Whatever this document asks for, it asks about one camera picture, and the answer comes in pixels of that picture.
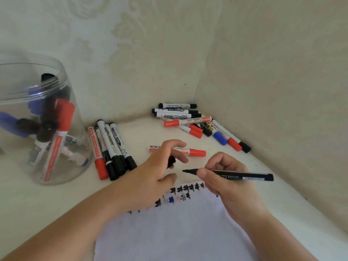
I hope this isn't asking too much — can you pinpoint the person's right hand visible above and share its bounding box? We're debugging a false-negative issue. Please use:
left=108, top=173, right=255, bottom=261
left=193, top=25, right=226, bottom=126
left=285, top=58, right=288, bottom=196
left=196, top=152, right=270, bottom=227

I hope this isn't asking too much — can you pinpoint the person's left hand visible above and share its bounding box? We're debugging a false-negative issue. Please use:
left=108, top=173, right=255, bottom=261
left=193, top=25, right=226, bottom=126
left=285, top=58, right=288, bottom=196
left=108, top=139, right=190, bottom=215

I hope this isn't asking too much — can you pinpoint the worn white black-ended marker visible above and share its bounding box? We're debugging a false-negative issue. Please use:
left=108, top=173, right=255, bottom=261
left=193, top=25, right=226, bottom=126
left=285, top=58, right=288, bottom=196
left=94, top=127, right=118, bottom=181

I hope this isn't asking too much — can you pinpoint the red cap white barrel marker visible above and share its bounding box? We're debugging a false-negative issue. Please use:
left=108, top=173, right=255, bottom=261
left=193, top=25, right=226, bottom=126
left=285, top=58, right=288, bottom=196
left=87, top=126, right=109, bottom=180

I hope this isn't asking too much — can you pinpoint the long white black-cap marker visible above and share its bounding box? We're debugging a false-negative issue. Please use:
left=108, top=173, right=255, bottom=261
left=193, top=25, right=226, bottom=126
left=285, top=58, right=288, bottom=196
left=58, top=85, right=72, bottom=102
left=97, top=119, right=127, bottom=176
left=109, top=123, right=138, bottom=171

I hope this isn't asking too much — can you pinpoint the white marker chunky black cap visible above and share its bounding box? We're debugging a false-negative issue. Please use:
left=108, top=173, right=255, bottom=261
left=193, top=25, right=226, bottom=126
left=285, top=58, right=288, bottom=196
left=28, top=121, right=59, bottom=167
left=104, top=125, right=128, bottom=171
left=16, top=119, right=82, bottom=146

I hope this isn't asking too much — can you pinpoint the white paper sheet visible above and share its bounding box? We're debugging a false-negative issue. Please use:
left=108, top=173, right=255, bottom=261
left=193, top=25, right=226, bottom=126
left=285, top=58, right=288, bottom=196
left=94, top=182, right=261, bottom=261

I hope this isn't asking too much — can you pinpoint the red cap grey label marker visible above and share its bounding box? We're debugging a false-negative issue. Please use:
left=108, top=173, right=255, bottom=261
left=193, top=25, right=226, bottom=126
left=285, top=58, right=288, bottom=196
left=163, top=116, right=212, bottom=128

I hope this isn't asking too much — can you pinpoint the pile of assorted markers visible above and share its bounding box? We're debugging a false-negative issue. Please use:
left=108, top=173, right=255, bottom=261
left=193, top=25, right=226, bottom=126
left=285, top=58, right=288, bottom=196
left=152, top=102, right=252, bottom=154

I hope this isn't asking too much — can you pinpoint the transparent plastic jar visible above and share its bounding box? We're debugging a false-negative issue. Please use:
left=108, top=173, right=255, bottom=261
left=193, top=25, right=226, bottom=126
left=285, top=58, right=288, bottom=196
left=0, top=53, right=93, bottom=186

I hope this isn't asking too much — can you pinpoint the person's left forearm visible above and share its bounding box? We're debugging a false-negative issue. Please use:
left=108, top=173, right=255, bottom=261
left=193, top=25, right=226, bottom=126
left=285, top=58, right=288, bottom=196
left=0, top=185, right=128, bottom=261

